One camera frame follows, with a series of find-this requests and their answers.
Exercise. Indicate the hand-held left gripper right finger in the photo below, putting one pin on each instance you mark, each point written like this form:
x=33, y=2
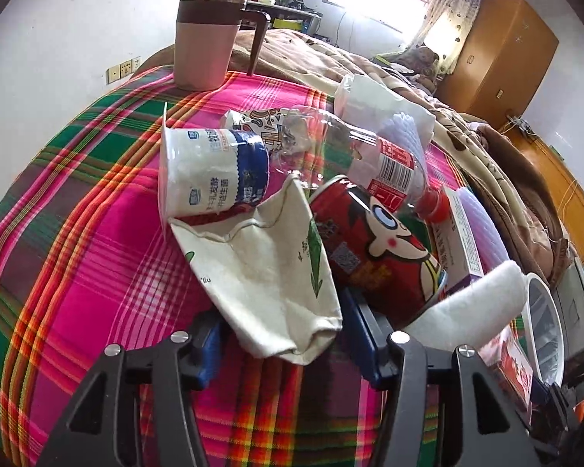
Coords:
x=365, y=340

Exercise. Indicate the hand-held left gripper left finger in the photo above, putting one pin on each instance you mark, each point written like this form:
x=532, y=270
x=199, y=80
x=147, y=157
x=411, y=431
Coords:
x=207, y=350

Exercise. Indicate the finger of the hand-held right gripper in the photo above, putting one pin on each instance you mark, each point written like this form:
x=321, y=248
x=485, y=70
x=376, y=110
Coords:
x=555, y=413

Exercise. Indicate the red cartoon drink can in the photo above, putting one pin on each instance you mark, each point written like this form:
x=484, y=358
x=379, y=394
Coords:
x=370, y=253

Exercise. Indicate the white paper cup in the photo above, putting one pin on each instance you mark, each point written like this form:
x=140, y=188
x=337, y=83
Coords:
x=267, y=272

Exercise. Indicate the white trash bin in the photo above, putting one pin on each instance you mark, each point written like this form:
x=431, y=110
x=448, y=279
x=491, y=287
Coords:
x=535, y=311

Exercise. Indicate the white and purple medicine box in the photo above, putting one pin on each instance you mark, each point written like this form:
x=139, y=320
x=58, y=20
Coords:
x=460, y=248

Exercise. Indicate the clear plastic bottle red label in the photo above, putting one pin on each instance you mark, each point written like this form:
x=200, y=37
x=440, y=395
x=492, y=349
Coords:
x=394, y=165

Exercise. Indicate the red snack packet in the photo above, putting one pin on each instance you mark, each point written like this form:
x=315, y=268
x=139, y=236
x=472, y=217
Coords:
x=511, y=369

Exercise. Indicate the grey cabinet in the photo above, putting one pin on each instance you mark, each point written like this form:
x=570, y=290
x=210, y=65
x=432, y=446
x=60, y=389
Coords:
x=576, y=306

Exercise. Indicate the white rolled cloth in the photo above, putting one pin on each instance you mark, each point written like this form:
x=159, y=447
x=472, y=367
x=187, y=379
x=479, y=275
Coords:
x=472, y=306

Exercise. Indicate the embossed white paper napkin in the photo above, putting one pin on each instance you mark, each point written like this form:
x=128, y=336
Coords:
x=486, y=233

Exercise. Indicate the white and blue yogurt cup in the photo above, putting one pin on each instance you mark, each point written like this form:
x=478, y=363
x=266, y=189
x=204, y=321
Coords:
x=199, y=170

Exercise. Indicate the brown patterned blanket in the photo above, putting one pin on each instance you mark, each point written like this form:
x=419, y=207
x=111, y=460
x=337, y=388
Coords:
x=491, y=170

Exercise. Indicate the wooden headboard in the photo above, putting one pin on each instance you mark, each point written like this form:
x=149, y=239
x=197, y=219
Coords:
x=564, y=194

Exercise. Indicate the crumpled printed paper cup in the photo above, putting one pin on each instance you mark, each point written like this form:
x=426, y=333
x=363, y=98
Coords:
x=260, y=129

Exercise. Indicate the white tissue paper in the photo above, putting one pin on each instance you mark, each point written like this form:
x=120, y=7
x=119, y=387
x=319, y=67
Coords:
x=370, y=102

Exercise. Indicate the brown teddy bear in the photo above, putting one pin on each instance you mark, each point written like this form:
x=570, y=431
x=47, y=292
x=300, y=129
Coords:
x=423, y=61

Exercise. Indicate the pink mug with brown lid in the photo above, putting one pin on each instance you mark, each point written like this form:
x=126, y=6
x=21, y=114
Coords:
x=202, y=48

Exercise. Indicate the wooden wardrobe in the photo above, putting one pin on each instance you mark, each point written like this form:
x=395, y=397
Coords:
x=506, y=48

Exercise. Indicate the cluttered shelf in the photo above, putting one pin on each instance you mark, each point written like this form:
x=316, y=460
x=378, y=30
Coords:
x=292, y=14

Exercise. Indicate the patterned curtain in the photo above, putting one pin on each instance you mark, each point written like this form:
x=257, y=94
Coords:
x=450, y=9

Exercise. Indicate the wall socket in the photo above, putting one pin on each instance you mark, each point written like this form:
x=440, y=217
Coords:
x=124, y=70

